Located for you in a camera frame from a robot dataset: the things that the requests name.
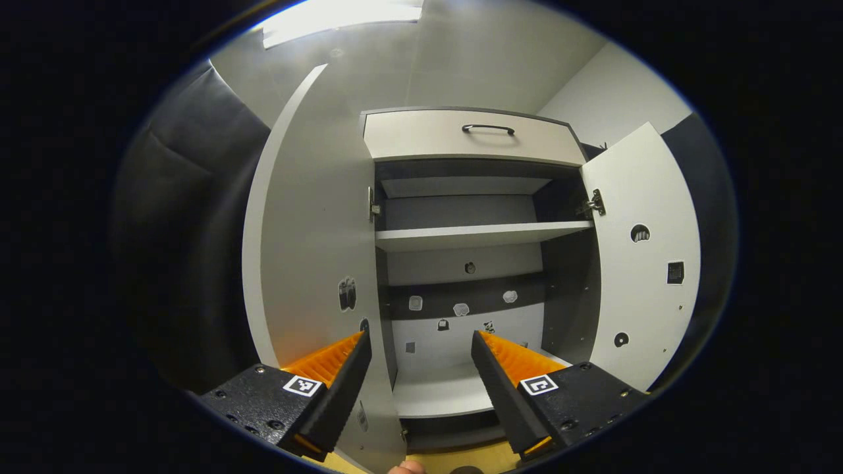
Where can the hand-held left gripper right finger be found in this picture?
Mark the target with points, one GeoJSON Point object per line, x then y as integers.
{"type": "Point", "coordinates": [500, 392]}

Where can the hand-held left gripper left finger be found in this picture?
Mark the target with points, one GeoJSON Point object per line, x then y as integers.
{"type": "Point", "coordinates": [346, 388]}

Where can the white shoe cabinet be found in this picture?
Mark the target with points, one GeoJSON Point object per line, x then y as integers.
{"type": "Point", "coordinates": [566, 296]}

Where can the white cabinet door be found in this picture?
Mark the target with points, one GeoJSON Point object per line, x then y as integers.
{"type": "Point", "coordinates": [316, 230]}
{"type": "Point", "coordinates": [639, 191]}

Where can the white cabinet shelf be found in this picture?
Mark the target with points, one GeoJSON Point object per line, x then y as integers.
{"type": "Point", "coordinates": [474, 236]}

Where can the metal left door hinge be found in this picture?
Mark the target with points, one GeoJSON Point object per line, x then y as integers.
{"type": "Point", "coordinates": [373, 207]}

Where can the metal door hinge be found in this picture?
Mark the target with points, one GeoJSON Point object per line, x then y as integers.
{"type": "Point", "coordinates": [373, 207]}
{"type": "Point", "coordinates": [595, 204]}

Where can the metal right door hinge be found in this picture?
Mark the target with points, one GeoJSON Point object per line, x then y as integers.
{"type": "Point", "coordinates": [595, 204]}

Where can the white cabinet drawer front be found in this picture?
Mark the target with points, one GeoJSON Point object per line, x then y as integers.
{"type": "Point", "coordinates": [421, 135]}

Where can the black backdrop cloth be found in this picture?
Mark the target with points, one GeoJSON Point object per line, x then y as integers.
{"type": "Point", "coordinates": [184, 217]}

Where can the large ceiling light panel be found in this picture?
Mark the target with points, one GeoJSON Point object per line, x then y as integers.
{"type": "Point", "coordinates": [342, 16]}

